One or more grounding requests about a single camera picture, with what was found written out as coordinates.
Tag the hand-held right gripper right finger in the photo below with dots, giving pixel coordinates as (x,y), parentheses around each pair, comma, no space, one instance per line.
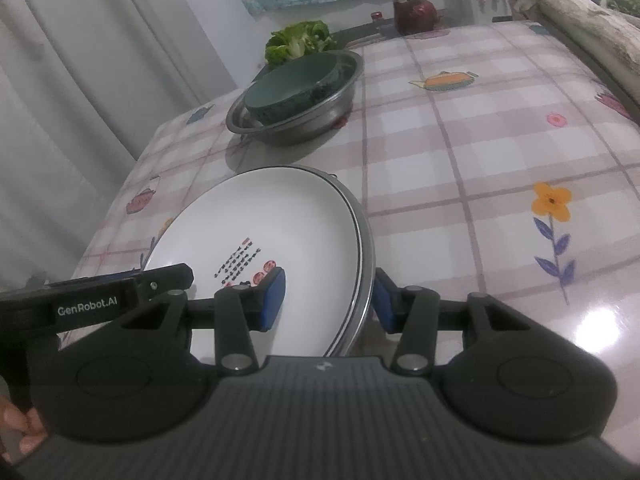
(382,305)

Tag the person's left hand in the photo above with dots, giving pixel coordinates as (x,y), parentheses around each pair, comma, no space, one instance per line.
(25,425)

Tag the white curtain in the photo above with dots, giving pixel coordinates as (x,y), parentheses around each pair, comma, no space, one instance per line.
(100,60)

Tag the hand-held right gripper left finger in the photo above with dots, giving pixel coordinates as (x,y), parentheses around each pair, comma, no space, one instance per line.
(273,300)

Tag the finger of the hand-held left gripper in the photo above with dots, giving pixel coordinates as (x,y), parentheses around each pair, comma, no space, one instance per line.
(167,280)

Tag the large steel plate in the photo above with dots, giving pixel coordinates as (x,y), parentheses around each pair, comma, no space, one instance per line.
(364,255)
(356,332)

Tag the dark green bowl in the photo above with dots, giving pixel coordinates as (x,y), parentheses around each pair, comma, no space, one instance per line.
(290,85)

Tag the red lidded jar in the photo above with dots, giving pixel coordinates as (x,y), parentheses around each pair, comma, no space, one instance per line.
(376,15)

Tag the white rolled mat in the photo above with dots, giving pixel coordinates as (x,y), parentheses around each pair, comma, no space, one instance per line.
(575,15)

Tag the white printed plate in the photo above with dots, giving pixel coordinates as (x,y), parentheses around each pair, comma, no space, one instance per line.
(250,220)

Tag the small steel bowl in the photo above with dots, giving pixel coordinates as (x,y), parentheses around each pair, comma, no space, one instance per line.
(349,72)
(300,129)

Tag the green lettuce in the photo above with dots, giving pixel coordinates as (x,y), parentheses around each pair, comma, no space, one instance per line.
(300,40)

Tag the pink checked tablecloth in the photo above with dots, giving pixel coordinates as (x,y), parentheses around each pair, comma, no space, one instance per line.
(475,160)

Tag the dark red pot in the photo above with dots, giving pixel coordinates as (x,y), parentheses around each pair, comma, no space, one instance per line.
(415,15)

